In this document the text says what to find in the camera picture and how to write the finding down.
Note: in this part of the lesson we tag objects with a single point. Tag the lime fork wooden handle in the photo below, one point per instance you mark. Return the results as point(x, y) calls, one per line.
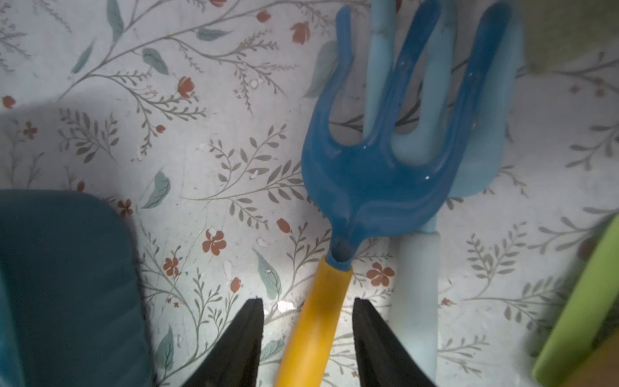
point(571, 340)

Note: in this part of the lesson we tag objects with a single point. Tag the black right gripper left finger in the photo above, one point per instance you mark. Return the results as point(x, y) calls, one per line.
point(235, 358)

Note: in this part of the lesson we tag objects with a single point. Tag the light blue fork white handle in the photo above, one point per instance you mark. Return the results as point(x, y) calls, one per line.
point(458, 146)

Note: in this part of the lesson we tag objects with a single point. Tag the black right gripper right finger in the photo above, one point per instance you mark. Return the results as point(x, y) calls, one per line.
point(381, 358)

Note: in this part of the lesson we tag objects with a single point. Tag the teal storage tray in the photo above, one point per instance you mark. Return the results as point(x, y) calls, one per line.
point(71, 313)

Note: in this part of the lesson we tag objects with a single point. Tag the green fabric pillow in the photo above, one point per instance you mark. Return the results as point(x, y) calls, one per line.
point(557, 32)

